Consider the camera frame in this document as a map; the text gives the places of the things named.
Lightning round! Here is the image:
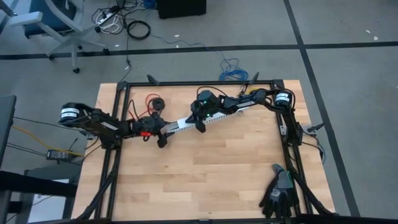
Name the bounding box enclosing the grey work glove green cuff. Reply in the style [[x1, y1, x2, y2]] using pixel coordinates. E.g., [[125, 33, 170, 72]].
[[271, 163, 295, 200]]

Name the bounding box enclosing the blue floor cable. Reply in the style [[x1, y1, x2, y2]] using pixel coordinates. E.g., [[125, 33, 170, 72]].
[[218, 57, 249, 82]]

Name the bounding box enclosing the black work glove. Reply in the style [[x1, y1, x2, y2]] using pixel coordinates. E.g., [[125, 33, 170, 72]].
[[259, 183, 300, 218]]

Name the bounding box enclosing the white slotted cable duct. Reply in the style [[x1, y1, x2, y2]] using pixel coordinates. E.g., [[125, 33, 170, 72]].
[[161, 107, 249, 135]]

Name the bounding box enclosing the white grey mesh office chair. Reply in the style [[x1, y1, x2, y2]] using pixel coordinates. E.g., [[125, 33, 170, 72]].
[[0, 0, 108, 75]]

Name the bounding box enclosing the yellow floor cable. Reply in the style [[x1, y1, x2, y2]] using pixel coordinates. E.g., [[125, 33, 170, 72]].
[[11, 124, 85, 156]]

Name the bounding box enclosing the thin red wire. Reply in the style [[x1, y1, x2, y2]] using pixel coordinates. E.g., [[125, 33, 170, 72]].
[[129, 93, 162, 121]]

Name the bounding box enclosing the dark desk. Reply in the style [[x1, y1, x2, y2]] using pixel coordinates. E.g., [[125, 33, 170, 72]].
[[0, 169, 78, 224], [0, 95, 17, 159]]

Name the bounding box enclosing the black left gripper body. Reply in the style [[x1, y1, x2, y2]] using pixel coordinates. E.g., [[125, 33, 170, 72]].
[[132, 112, 170, 149]]

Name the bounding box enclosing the black box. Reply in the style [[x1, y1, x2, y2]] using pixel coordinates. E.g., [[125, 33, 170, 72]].
[[155, 0, 207, 19]]

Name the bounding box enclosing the black coiled floor cable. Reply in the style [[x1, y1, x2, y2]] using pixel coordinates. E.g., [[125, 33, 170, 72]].
[[126, 20, 152, 40]]

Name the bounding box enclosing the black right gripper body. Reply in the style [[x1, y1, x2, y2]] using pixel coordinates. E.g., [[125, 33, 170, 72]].
[[190, 100, 222, 134]]

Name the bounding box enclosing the black power adapter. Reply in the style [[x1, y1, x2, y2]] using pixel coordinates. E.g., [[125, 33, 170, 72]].
[[46, 149, 70, 161]]

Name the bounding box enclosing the white power strip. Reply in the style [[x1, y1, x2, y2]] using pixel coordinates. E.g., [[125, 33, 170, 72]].
[[95, 6, 121, 26]]

